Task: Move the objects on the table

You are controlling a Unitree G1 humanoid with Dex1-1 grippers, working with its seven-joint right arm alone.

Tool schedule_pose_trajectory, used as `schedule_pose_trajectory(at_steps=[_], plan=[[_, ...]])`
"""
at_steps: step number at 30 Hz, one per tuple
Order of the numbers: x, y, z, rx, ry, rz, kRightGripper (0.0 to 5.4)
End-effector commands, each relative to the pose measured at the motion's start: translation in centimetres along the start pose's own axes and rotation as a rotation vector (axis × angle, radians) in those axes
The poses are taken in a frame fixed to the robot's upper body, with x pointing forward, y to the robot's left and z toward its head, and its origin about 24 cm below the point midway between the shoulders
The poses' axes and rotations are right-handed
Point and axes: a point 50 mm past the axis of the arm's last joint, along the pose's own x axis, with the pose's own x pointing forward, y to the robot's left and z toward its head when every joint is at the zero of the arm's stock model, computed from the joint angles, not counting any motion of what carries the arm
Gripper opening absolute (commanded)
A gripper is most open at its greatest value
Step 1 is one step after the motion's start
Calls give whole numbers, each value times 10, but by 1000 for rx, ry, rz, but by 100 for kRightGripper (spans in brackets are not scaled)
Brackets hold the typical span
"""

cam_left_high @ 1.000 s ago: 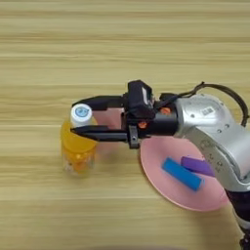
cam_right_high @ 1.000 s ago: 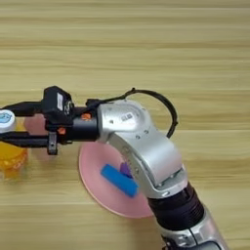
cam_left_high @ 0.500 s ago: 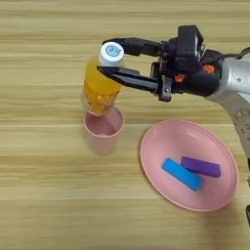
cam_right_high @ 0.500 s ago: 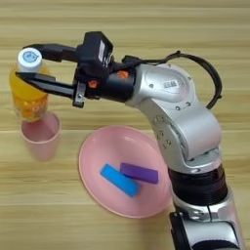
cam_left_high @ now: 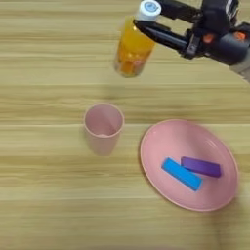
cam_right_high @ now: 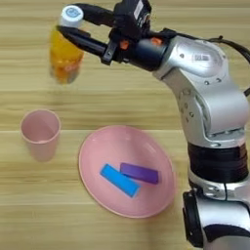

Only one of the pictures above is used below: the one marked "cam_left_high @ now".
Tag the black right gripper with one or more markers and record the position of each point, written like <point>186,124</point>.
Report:
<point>224,45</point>

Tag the orange juice bottle white cap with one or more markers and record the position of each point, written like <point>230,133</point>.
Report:
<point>133,49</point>

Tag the pink round plate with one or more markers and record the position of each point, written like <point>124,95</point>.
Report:
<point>195,143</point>

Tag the pink plastic cup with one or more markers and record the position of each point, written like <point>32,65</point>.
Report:
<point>103,128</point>

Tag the purple rectangular block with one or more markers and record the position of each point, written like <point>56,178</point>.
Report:
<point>201,166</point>

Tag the blue rectangular block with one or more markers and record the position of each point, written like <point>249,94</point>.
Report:
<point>182,174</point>

